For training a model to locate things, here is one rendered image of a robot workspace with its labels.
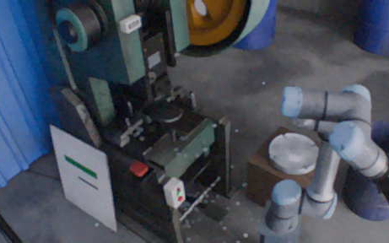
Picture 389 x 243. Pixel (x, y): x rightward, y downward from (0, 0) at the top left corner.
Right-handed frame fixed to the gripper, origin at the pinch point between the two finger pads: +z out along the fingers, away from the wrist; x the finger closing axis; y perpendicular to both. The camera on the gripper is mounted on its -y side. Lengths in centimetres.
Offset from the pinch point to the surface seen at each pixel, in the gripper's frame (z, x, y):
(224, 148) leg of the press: 12, 74, 87
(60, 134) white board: -62, 134, 99
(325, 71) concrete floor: 123, 27, 224
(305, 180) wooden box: 48, 51, 66
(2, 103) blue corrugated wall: -102, 167, 132
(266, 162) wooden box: 35, 65, 83
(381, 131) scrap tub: 86, 8, 94
